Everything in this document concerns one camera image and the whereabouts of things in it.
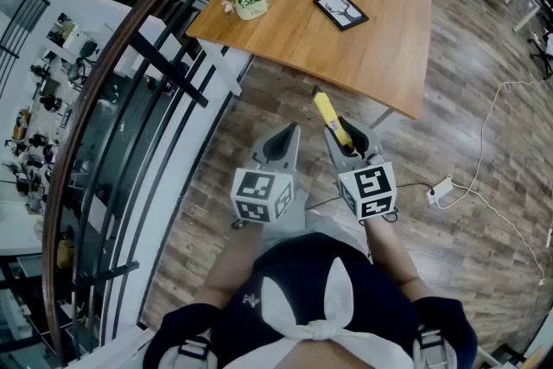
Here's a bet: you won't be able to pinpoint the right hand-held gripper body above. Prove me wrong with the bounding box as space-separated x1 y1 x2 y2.
332 141 398 223

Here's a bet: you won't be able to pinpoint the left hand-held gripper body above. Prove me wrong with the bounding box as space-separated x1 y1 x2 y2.
230 137 304 226

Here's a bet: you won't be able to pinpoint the person's right forearm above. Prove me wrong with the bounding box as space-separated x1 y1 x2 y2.
364 214 434 302

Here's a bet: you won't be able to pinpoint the person's left forearm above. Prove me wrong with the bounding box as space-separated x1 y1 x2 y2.
194 223 270 310

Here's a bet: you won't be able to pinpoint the grey trousers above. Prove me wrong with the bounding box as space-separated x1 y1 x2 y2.
260 188 373 260

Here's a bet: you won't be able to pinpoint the white power strip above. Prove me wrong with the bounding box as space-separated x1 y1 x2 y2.
425 174 455 205

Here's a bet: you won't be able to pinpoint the wooden table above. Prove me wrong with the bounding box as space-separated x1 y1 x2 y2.
185 0 434 130

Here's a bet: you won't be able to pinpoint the navy top with white tie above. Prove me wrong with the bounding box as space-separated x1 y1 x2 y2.
142 231 480 369

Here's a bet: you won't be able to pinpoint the black metal railing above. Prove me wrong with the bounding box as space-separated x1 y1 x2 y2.
68 0 280 362

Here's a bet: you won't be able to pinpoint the brown wooden handrail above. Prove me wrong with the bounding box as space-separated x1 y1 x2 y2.
41 0 238 368

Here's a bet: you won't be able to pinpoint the black office chair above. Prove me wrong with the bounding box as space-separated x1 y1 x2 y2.
527 29 553 80

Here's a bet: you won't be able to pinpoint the white cable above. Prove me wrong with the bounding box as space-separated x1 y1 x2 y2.
431 79 549 287

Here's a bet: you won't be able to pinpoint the black picture frame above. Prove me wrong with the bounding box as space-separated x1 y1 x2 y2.
312 0 371 33

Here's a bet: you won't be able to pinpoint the grey harness strap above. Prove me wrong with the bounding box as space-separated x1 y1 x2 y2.
176 334 213 362
415 324 446 369

